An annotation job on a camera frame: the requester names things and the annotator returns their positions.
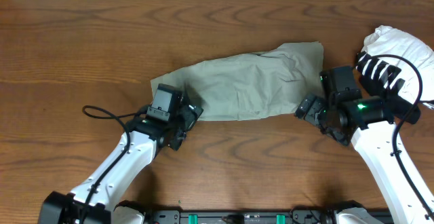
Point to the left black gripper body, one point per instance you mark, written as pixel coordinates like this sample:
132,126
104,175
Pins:
183,120

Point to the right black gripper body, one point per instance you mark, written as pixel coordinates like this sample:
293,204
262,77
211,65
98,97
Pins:
317,115

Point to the khaki shorts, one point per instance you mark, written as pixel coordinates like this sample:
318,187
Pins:
252,85

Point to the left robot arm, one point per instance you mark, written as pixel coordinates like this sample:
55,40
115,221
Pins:
164,123

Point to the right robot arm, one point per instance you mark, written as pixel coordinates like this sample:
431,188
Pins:
368,126

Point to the black and white garment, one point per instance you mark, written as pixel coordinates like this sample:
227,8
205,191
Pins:
388,63

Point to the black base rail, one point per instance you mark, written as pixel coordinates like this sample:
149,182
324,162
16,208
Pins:
294,216

